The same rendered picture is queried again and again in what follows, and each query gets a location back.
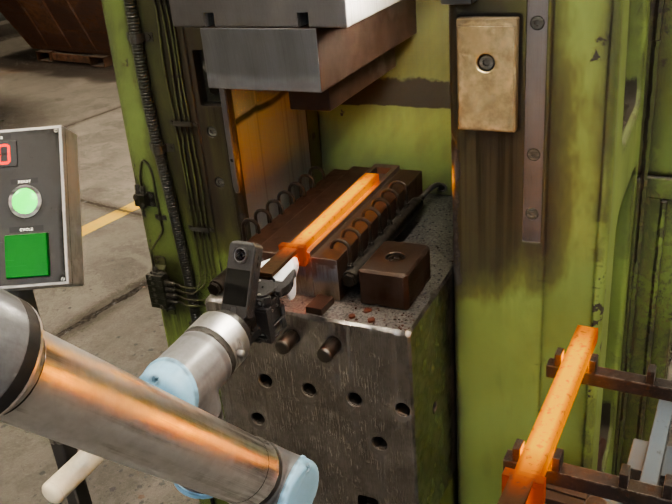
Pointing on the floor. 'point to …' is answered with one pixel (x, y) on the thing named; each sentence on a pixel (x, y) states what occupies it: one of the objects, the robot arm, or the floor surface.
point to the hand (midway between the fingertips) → (287, 257)
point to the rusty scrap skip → (61, 29)
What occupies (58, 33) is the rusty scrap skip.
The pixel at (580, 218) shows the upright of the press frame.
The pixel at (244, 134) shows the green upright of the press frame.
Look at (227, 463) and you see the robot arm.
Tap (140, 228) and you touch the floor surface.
